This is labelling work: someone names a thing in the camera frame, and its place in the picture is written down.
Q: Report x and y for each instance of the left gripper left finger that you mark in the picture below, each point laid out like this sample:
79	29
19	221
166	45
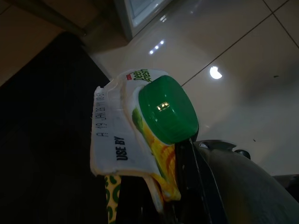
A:
86	205

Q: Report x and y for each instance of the black floor mat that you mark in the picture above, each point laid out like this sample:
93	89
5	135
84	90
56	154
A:
35	116

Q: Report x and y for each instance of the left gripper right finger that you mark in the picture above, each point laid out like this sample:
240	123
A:
198	198

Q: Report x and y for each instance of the green capped juice carton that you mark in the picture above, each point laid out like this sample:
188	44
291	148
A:
116	130

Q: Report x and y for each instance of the silver fridge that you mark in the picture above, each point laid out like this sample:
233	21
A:
130	23

